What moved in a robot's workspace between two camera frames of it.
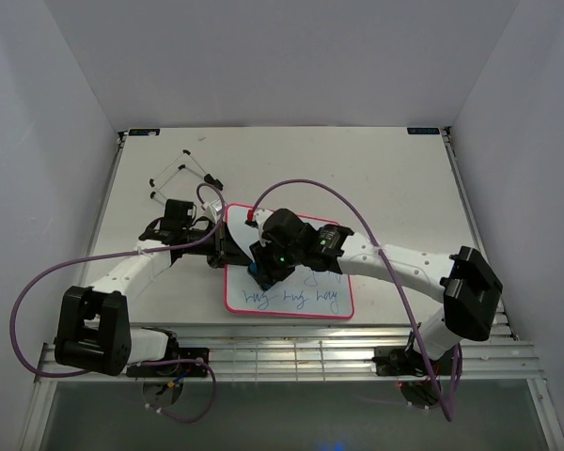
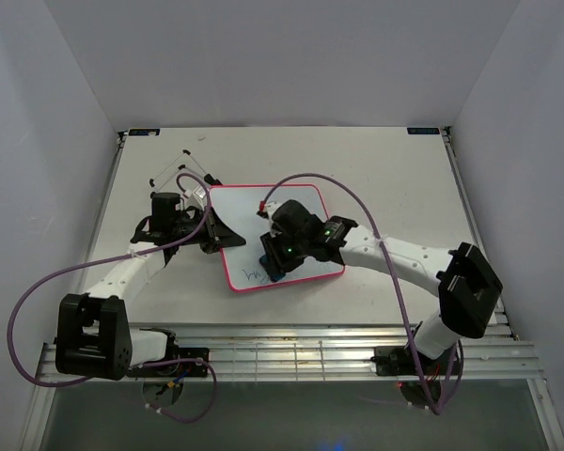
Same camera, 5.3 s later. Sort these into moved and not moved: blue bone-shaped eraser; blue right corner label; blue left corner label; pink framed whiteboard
Moved: pink framed whiteboard; blue bone-shaped eraser
Not moved: blue left corner label; blue right corner label
